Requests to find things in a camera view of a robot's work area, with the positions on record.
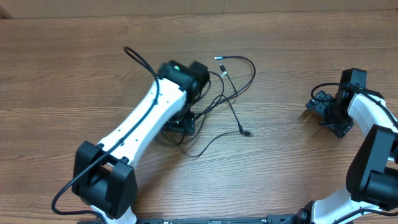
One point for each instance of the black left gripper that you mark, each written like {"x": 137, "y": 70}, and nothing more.
{"x": 186, "y": 126}

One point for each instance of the cardboard back wall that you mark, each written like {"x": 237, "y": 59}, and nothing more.
{"x": 32, "y": 9}

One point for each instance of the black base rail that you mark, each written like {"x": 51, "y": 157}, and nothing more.
{"x": 270, "y": 219}

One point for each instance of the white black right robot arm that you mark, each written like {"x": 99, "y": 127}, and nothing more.
{"x": 370, "y": 185}

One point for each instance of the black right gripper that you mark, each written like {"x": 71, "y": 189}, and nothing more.
{"x": 325, "y": 106}

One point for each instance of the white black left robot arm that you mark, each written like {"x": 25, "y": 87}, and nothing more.
{"x": 104, "y": 173}

